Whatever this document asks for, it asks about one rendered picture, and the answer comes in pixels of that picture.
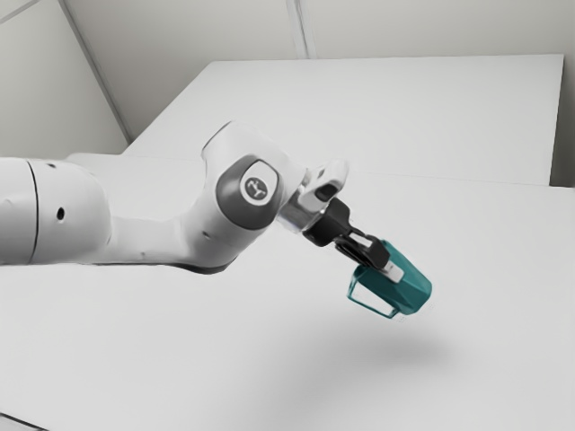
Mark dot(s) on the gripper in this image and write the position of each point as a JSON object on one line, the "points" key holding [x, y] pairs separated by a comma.
{"points": [[330, 223]]}

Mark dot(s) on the teal faceted mug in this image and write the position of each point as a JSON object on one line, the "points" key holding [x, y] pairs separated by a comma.
{"points": [[404, 285]]}

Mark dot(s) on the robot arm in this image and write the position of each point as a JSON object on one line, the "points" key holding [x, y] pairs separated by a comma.
{"points": [[135, 224]]}

